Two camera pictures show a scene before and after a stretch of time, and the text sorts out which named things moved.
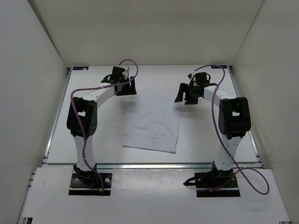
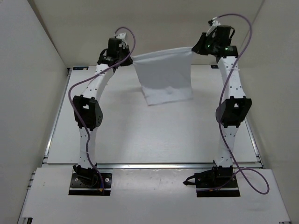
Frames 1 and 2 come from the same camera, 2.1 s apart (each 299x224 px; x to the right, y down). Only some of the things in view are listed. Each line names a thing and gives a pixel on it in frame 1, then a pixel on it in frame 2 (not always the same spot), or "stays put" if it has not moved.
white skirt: x=152 y=123 -> x=166 y=75
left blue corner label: x=80 y=68 stays put
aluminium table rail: x=154 y=165 stays put
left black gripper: x=131 y=90 -> x=128 y=62
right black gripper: x=184 y=88 -> x=198 y=48
